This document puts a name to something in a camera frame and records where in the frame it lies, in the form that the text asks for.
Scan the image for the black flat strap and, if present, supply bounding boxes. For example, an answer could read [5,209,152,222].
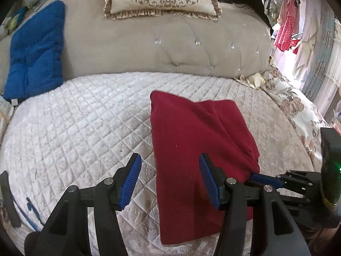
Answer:
[0,171,22,228]

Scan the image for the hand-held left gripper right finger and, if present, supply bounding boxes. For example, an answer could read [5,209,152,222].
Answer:
[199,153,311,256]

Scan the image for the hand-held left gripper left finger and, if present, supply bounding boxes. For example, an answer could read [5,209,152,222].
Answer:
[24,153,142,256]

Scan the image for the white quilted bed cover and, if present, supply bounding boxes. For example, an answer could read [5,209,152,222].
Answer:
[0,71,324,256]

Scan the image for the pale patterned curtain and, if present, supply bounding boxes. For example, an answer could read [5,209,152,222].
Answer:
[293,3,341,104]

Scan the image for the red polka-dot garment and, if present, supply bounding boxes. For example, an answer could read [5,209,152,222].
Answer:
[274,0,304,54]

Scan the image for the blue quilted cushion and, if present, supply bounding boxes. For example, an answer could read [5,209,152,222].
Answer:
[3,0,66,103]

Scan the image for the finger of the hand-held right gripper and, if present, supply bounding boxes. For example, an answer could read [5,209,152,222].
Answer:
[250,169,324,191]
[276,188,323,212]

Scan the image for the cream crumpled cloth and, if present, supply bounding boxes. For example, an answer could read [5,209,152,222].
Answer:
[234,73,267,88]

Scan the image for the dark red sweater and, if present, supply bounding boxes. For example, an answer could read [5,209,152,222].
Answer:
[150,91,261,245]

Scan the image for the blue cord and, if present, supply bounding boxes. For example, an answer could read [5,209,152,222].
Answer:
[25,197,44,232]

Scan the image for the beige tufted headboard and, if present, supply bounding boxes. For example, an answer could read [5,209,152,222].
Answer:
[0,0,272,86]

